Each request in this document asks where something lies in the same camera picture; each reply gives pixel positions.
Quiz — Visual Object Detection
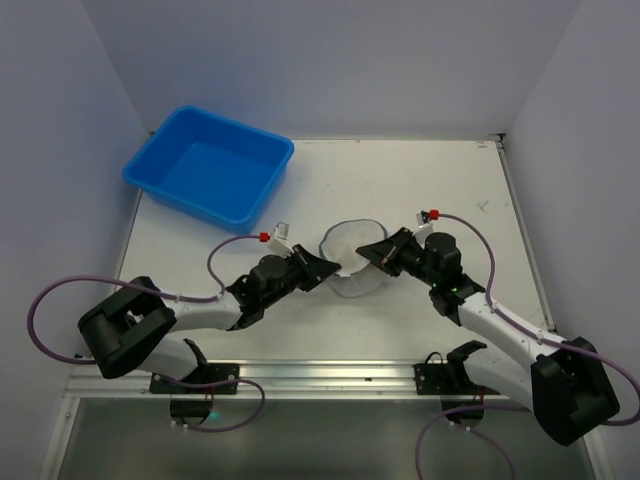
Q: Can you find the white mesh laundry bag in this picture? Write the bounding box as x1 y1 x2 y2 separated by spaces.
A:
319 219 388 298

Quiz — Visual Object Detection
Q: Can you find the blue plastic bin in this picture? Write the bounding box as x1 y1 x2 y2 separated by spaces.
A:
122 106 294 234

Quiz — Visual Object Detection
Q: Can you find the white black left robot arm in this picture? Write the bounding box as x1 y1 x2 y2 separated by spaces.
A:
78 245 341 384

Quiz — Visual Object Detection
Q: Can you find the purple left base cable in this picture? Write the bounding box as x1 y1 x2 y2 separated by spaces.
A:
169 379 266 433

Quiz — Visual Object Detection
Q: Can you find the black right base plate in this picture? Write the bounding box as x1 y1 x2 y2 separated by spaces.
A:
413 340 498 396

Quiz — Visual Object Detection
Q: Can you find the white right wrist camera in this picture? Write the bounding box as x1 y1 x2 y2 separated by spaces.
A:
413 210 434 247

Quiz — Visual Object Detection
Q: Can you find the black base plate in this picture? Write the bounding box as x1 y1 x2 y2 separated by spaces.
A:
149 363 240 395
413 340 498 396

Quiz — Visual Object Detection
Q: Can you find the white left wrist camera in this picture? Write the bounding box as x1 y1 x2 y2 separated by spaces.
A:
267 222 293 258

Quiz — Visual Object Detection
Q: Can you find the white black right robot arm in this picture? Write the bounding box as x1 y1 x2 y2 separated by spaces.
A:
356 228 620 446

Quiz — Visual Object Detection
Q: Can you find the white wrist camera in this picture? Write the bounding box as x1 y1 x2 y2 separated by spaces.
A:
413 210 434 247
267 222 293 258

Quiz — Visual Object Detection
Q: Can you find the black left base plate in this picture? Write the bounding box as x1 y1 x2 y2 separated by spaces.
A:
149 363 240 395

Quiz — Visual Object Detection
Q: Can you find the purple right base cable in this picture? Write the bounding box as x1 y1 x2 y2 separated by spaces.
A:
414 402 531 480

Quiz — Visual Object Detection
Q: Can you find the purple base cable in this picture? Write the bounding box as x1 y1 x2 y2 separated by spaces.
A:
169 379 266 433
414 402 531 480

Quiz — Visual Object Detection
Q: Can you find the aluminium mounting rail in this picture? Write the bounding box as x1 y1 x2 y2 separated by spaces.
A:
63 357 591 399

